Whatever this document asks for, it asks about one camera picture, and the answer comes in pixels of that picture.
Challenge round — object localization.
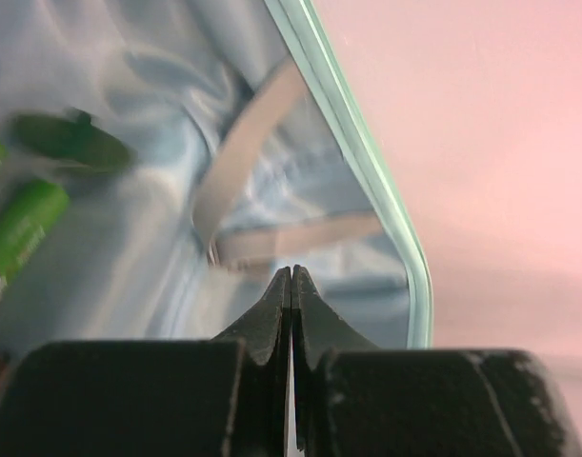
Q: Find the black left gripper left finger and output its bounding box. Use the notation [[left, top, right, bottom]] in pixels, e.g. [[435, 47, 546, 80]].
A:
[[0, 268, 291, 456]]

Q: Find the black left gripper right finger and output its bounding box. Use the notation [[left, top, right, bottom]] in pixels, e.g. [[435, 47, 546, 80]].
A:
[[291, 266, 582, 456]]

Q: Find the light blue hard suitcase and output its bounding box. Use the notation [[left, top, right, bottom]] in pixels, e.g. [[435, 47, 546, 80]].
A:
[[0, 1, 433, 355]]

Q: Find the green bottle black cap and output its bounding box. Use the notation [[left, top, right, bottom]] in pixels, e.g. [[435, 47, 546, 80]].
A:
[[0, 180, 70, 300]]

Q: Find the green round cosmetic case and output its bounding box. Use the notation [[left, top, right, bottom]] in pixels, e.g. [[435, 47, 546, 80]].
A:
[[10, 110, 133, 173]]

